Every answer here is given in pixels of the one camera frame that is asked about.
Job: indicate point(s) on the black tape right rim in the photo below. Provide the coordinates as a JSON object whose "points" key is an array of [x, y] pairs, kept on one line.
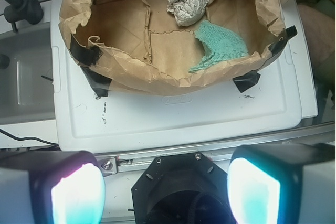
{"points": [[277, 47]]}

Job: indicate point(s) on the black tape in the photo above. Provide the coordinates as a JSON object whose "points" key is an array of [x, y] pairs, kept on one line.
{"points": [[247, 81], [99, 84]]}

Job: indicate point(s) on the black octagonal mount plate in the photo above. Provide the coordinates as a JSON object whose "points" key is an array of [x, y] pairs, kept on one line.
{"points": [[184, 188]]}

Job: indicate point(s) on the black tape front right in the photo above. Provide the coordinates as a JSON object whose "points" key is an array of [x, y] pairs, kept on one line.
{"points": [[247, 81]]}

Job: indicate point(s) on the aluminium frame rail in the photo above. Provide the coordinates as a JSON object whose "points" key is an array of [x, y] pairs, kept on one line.
{"points": [[218, 150]]}

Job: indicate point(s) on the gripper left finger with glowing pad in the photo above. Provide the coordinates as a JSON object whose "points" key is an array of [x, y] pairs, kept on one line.
{"points": [[51, 187]]}

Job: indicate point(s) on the black tape rim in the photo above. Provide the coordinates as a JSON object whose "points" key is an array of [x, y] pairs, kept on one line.
{"points": [[277, 47], [86, 56]]}

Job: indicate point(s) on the green terry cloth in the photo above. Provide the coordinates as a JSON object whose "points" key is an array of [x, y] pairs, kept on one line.
{"points": [[220, 44]]}

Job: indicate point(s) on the white plastic tray lid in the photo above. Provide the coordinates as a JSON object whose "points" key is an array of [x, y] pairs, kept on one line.
{"points": [[129, 122]]}

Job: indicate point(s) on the black tape left rim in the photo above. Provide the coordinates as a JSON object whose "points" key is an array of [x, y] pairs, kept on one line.
{"points": [[86, 56]]}

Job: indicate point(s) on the brown paper bag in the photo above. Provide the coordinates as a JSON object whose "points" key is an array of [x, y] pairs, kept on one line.
{"points": [[144, 50]]}

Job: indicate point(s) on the black tape front left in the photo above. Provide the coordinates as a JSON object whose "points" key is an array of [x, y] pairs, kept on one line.
{"points": [[99, 84]]}

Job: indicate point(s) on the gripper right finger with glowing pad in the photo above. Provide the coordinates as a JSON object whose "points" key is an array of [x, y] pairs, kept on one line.
{"points": [[282, 183]]}

